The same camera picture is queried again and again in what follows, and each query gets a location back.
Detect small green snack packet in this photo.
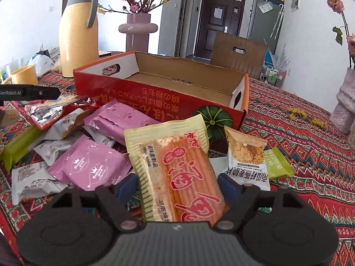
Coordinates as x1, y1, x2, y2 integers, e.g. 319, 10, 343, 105
263, 147, 296, 180

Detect white umbrella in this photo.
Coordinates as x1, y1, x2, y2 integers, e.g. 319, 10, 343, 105
270, 4, 286, 41

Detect pink ring vase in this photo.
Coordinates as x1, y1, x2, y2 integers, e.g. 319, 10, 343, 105
118, 13, 158, 54

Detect trolley rack with bottles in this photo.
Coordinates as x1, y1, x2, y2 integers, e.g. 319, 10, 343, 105
261, 64, 289, 88

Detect white blue plastic bag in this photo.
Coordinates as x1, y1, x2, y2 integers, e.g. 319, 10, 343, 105
28, 53, 56, 75

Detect white feathery decoration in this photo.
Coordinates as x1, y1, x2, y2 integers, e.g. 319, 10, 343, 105
277, 48, 292, 70

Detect dark brown door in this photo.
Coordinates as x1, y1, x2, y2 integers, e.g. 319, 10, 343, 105
194, 0, 246, 60

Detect black paper bag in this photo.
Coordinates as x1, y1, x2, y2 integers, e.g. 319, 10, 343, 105
35, 46, 52, 59

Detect yellow mug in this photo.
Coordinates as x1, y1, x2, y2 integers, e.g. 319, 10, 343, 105
1, 64, 39, 86

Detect yellow striped snack packet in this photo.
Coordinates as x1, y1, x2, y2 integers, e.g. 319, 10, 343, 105
123, 116, 231, 228

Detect pink textured vase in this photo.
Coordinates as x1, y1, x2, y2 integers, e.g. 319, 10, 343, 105
329, 67, 355, 135

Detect red cardboard box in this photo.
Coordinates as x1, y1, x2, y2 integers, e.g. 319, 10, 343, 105
73, 50, 250, 156

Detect long green snack packet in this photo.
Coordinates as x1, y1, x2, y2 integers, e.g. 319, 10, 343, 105
0, 125, 47, 172

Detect yellow thermos jug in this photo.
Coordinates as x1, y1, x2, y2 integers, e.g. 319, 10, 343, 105
58, 0, 100, 78

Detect glass cup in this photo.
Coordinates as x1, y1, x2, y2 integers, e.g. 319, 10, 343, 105
4, 58, 24, 74

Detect grey refrigerator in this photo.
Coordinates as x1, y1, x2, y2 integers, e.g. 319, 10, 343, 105
247, 0, 286, 54

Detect pink snack packet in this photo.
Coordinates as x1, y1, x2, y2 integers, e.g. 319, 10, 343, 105
83, 100, 161, 145
48, 138, 132, 192

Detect white orange snack packet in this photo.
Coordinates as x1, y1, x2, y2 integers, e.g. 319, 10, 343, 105
223, 126, 271, 192

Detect red foil snack packet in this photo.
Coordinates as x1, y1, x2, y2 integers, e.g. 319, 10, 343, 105
24, 96, 97, 131

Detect patterned red tablecloth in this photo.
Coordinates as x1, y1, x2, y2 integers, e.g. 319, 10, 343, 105
0, 50, 355, 266

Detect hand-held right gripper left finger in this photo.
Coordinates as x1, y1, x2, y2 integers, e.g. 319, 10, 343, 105
48, 173, 139, 232

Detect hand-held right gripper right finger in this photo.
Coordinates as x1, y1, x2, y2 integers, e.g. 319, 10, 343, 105
212, 173, 306, 232

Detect dried pink roses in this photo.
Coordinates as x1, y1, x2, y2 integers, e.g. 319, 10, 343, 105
326, 0, 355, 70

